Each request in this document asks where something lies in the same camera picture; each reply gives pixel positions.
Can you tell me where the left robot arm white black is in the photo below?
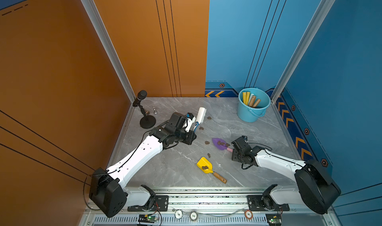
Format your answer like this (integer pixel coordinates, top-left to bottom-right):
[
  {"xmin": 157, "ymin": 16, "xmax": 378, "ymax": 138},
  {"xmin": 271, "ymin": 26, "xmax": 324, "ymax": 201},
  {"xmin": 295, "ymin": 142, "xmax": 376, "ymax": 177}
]
[{"xmin": 89, "ymin": 113, "xmax": 198, "ymax": 218}]

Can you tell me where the black microphone on stand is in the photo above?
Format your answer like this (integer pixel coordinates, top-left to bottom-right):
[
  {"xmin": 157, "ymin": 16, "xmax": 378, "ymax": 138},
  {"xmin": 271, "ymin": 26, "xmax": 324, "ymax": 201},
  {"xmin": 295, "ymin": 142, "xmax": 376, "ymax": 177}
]
[{"xmin": 132, "ymin": 90, "xmax": 156, "ymax": 129}]

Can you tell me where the light green trowel wooden handle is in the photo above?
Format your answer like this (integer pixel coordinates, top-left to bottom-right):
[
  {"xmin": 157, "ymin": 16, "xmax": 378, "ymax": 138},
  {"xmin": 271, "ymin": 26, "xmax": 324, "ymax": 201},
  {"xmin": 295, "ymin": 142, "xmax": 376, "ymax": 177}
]
[{"xmin": 252, "ymin": 99, "xmax": 261, "ymax": 108}]

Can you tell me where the green pointed shovel wooden handle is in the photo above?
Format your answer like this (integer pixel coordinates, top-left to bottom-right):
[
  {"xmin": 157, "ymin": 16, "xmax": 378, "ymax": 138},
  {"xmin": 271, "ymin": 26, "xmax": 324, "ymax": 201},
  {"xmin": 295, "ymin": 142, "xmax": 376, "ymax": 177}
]
[{"xmin": 249, "ymin": 95, "xmax": 256, "ymax": 107}]

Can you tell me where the green leaf trowel yellow handle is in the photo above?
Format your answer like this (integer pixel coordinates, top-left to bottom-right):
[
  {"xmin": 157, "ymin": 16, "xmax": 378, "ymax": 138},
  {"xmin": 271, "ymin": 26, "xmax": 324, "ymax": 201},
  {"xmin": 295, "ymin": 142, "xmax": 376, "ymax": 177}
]
[{"xmin": 245, "ymin": 92, "xmax": 251, "ymax": 105}]

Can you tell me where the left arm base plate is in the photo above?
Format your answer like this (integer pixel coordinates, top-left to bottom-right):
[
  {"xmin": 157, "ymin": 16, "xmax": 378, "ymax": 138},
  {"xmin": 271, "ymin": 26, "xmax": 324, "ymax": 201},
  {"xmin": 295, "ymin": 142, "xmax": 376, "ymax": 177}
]
[{"xmin": 127, "ymin": 195, "xmax": 169, "ymax": 212}]

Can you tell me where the turquoise plastic bucket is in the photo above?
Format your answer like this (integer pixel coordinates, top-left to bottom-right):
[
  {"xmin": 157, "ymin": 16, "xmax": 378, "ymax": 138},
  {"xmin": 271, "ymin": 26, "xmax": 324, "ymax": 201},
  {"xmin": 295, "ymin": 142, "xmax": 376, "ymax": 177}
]
[{"xmin": 237, "ymin": 88, "xmax": 271, "ymax": 122}]

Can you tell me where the white round sticker left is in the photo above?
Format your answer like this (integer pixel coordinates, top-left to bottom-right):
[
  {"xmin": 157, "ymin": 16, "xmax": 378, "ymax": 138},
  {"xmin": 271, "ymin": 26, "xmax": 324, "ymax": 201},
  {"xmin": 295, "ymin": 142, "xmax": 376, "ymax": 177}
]
[{"xmin": 175, "ymin": 210, "xmax": 183, "ymax": 220}]

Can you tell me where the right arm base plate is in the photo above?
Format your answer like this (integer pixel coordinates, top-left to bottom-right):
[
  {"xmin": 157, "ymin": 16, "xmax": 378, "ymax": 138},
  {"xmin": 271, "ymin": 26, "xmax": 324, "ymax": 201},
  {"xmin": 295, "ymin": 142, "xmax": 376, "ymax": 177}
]
[{"xmin": 247, "ymin": 195, "xmax": 290, "ymax": 212}]

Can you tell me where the purple trowel pink handle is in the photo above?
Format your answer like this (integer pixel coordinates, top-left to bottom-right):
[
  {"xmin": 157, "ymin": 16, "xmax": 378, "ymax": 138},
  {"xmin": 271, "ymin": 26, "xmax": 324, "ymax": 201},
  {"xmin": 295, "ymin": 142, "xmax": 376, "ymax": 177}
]
[{"xmin": 212, "ymin": 138, "xmax": 233, "ymax": 152}]

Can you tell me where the green circuit board right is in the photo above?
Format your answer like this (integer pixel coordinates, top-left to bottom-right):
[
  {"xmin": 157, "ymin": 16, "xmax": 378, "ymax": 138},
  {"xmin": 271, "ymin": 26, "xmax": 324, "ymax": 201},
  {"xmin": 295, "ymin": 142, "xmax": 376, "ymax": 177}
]
[{"xmin": 266, "ymin": 214, "xmax": 282, "ymax": 226}]

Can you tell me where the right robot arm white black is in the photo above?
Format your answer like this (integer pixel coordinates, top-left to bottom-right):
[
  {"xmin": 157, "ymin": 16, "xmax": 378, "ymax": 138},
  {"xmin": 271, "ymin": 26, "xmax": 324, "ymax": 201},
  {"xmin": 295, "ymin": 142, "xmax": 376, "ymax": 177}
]
[{"xmin": 231, "ymin": 136, "xmax": 341, "ymax": 215}]

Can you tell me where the green circuit board left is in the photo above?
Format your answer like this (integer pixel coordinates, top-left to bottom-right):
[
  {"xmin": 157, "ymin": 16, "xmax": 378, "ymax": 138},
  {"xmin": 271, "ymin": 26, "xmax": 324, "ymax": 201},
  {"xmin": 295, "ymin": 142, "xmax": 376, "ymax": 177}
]
[{"xmin": 138, "ymin": 214, "xmax": 158, "ymax": 225}]

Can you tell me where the scrub brush blue white handle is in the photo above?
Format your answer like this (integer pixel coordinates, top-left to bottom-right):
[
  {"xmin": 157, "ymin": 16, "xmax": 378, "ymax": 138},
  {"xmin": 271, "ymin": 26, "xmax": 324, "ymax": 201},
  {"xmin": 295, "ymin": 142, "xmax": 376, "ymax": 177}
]
[{"xmin": 193, "ymin": 107, "xmax": 207, "ymax": 132}]

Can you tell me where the yellow scoop wooden handle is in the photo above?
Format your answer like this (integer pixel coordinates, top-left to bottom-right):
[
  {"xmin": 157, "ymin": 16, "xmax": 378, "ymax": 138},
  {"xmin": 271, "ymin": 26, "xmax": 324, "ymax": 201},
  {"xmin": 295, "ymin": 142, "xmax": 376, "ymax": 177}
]
[{"xmin": 197, "ymin": 157, "xmax": 227, "ymax": 184}]

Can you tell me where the white round sticker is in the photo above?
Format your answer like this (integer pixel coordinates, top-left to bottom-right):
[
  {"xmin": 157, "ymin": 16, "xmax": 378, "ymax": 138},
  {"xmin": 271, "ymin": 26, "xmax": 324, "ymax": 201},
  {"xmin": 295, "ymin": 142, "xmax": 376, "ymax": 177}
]
[
  {"xmin": 175, "ymin": 210, "xmax": 183, "ymax": 220},
  {"xmin": 190, "ymin": 211, "xmax": 198, "ymax": 222}
]

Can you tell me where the light blue scoop trowel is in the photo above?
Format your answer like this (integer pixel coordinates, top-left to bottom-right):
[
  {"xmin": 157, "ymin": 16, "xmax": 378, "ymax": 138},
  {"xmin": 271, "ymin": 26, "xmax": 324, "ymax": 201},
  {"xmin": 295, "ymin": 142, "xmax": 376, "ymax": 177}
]
[{"xmin": 247, "ymin": 93, "xmax": 254, "ymax": 106}]

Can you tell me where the white round sticker middle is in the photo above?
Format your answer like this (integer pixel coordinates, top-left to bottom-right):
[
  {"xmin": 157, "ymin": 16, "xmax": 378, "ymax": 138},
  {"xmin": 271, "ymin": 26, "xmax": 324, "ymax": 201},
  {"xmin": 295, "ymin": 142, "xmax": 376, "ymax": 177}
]
[{"xmin": 190, "ymin": 211, "xmax": 198, "ymax": 222}]

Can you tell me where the red rimmed round sticker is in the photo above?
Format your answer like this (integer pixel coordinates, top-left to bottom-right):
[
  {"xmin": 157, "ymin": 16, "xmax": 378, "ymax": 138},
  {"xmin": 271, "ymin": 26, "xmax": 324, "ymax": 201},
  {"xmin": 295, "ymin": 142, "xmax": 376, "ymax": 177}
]
[{"xmin": 244, "ymin": 210, "xmax": 253, "ymax": 220}]

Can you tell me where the green circuit board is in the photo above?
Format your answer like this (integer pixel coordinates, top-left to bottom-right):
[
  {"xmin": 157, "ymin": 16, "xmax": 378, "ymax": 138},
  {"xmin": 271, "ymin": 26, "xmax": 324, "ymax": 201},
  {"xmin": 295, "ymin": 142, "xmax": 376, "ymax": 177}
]
[
  {"xmin": 266, "ymin": 214, "xmax": 282, "ymax": 226},
  {"xmin": 138, "ymin": 214, "xmax": 158, "ymax": 225}
]

